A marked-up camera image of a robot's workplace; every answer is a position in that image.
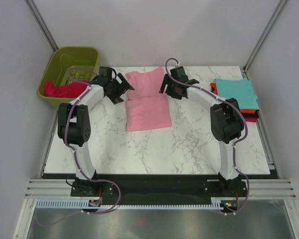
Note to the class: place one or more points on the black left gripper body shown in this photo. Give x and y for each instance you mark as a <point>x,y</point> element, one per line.
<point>117,90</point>

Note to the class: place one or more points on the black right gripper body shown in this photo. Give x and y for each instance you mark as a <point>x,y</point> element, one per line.
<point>171,89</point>

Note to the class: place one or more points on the pink t shirt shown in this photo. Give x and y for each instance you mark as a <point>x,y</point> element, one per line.
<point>147,108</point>

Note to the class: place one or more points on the red t shirt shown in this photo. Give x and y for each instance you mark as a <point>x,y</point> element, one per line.
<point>71,90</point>

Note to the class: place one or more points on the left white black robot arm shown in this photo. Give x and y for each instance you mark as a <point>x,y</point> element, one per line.
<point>74,126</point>

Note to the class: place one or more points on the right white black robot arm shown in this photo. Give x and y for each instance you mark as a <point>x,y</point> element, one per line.
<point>227,126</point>

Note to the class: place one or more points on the folded orange t shirt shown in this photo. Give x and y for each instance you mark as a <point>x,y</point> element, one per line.
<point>214,90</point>

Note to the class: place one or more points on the olive green plastic bin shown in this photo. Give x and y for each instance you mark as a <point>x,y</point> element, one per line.
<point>66,64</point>

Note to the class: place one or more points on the folded teal t shirt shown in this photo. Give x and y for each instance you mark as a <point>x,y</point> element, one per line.
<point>241,90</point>

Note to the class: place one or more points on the folded magenta t shirt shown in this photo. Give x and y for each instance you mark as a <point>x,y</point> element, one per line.
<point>251,120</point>

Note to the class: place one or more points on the folded black t shirt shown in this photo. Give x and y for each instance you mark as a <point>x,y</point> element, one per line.
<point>249,116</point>

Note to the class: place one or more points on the right aluminium frame post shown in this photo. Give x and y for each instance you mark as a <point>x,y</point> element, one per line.
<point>264,35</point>

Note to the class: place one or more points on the aluminium frame post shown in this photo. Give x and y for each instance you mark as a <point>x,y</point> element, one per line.
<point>41,23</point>
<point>264,35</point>

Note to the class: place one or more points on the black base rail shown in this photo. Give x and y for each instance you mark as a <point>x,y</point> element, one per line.
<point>158,190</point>

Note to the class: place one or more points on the left aluminium frame post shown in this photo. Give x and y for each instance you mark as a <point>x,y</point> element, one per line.
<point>41,23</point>

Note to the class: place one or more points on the white slotted cable duct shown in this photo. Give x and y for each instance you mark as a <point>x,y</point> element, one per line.
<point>92,204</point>

